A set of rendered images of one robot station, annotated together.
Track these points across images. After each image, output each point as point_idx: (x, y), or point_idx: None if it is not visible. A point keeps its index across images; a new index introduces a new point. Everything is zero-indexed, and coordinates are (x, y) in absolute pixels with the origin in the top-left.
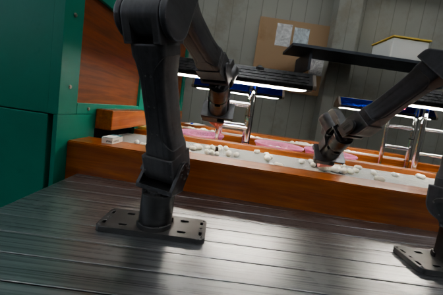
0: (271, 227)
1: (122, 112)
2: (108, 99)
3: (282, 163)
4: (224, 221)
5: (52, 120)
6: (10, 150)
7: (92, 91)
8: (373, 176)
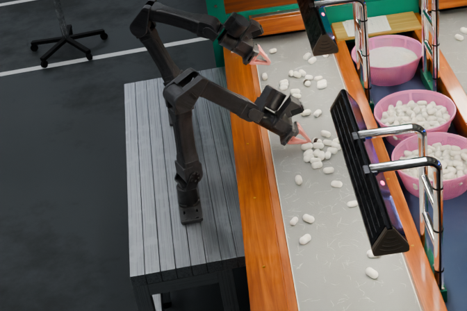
0: (199, 143)
1: (267, 20)
2: (269, 2)
3: (305, 124)
4: (195, 127)
5: None
6: None
7: (244, 1)
8: (329, 185)
